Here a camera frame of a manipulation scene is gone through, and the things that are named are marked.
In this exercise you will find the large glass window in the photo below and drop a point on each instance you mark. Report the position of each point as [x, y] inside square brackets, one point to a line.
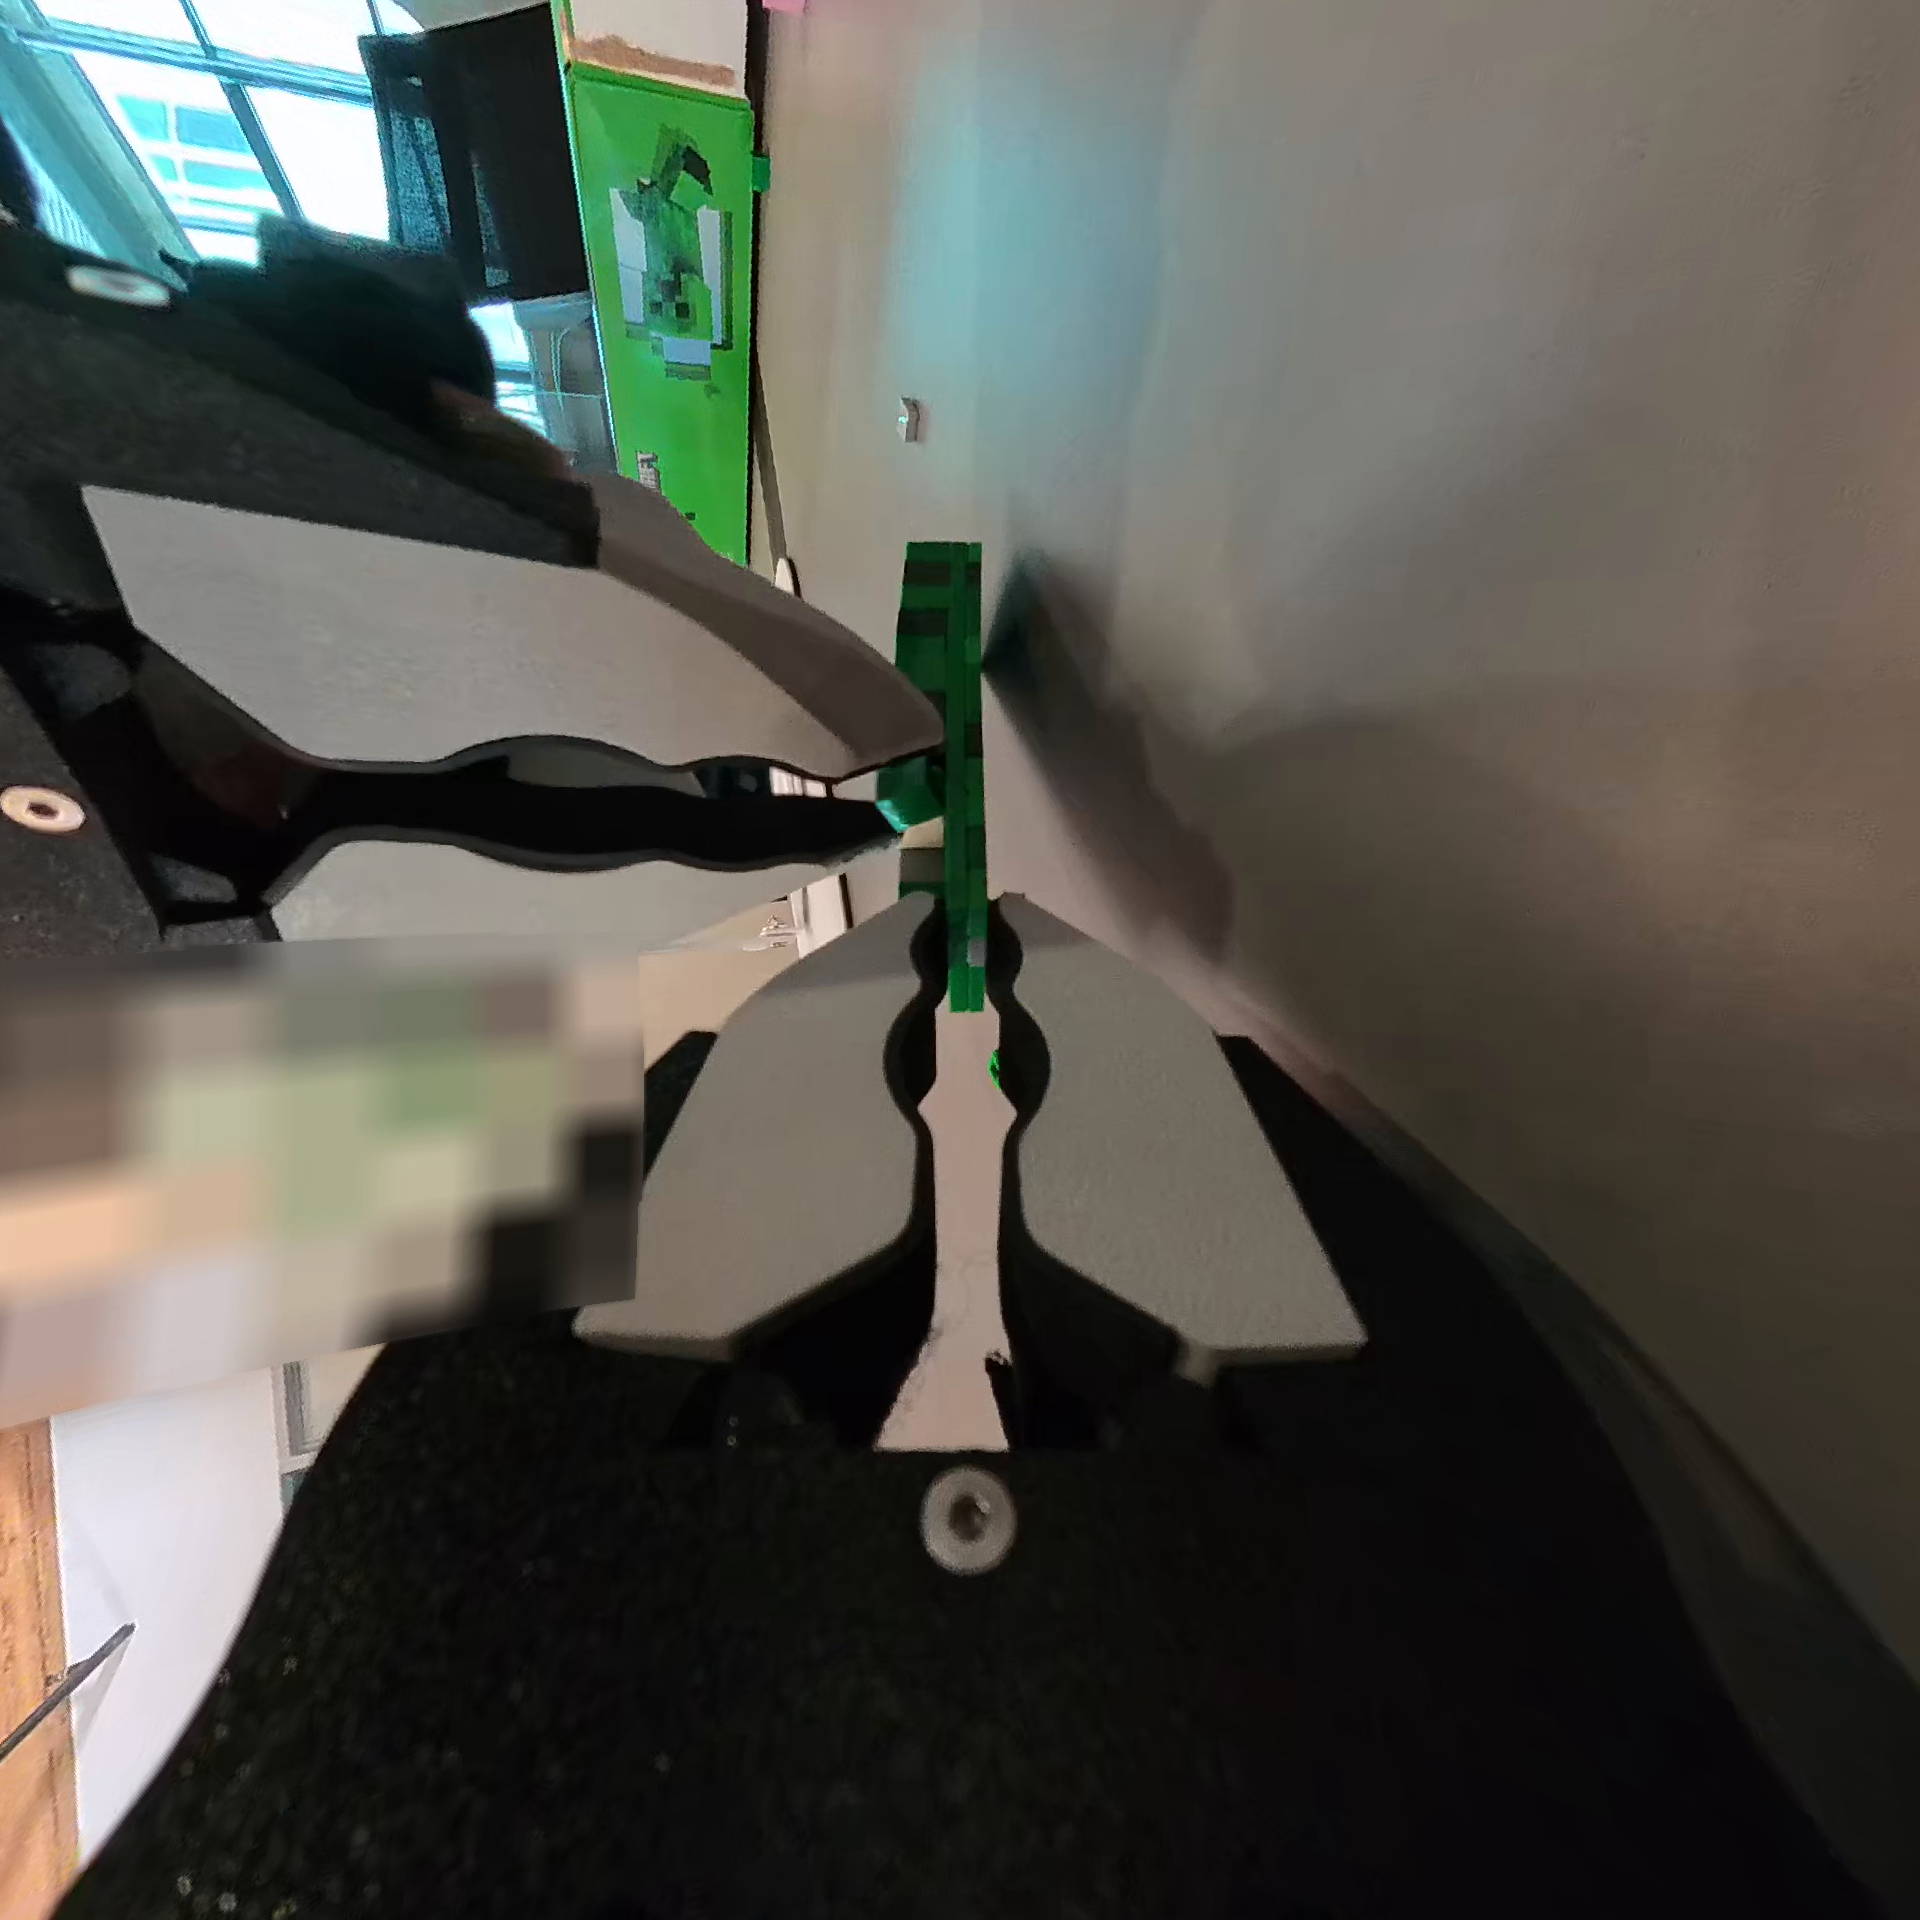
[181, 120]

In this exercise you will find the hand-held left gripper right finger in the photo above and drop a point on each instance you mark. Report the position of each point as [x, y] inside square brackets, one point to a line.
[1170, 1184]

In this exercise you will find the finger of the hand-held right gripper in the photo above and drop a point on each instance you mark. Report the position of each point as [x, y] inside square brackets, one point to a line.
[374, 630]
[450, 900]

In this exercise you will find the grey desk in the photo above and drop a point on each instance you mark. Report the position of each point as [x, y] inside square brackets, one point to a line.
[1501, 751]

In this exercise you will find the green toy brick assembly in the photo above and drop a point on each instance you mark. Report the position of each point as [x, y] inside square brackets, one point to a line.
[956, 674]

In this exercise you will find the green toy brick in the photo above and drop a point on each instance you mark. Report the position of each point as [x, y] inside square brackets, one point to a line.
[910, 794]

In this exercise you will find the green toy box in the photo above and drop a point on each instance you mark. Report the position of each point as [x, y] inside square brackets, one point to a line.
[674, 300]

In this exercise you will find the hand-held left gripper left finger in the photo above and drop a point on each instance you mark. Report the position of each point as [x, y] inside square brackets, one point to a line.
[764, 1155]

